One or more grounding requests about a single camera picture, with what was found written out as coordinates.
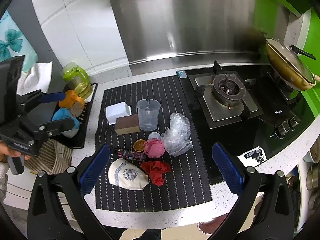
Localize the colourful snack wrapper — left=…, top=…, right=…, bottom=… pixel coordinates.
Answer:
left=111, top=148, right=146, bottom=162

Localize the dried orange slice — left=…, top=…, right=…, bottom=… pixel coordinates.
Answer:
left=133, top=139, right=145, bottom=152

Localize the red paper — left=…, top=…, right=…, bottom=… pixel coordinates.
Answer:
left=141, top=160, right=171, bottom=186

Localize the clear plastic bag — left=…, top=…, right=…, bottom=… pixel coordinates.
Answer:
left=161, top=113, right=192, bottom=157

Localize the pink paper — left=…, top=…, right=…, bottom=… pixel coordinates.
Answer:
left=143, top=139, right=165, bottom=158

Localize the small white cup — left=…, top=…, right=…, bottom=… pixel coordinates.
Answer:
left=148, top=132, right=161, bottom=140

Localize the clear plastic measuring cup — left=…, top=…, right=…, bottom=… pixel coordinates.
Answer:
left=137, top=99, right=161, bottom=131

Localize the person's left hand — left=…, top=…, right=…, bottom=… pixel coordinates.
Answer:
left=0, top=140, right=31, bottom=163

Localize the blue cup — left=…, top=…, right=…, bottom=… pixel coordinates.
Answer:
left=51, top=107, right=80, bottom=138

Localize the striped cloth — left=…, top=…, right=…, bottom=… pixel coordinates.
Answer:
left=25, top=139, right=72, bottom=174

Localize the green lidded glass pitcher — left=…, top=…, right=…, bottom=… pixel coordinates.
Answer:
left=61, top=62, right=92, bottom=100

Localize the white stove label sticker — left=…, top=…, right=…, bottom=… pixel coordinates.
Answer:
left=237, top=146, right=267, bottom=167

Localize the black striped placemat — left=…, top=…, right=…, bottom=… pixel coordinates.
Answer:
left=95, top=76, right=212, bottom=212

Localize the black gas stove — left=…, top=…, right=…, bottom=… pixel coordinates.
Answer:
left=178, top=62, right=315, bottom=185

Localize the steel pot on shelf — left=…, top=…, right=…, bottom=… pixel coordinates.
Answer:
left=306, top=163, right=320, bottom=191

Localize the small teal box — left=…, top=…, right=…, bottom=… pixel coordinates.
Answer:
left=176, top=70, right=188, bottom=79

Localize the frying pan with lid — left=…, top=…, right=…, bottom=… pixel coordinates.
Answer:
left=264, top=34, right=319, bottom=91

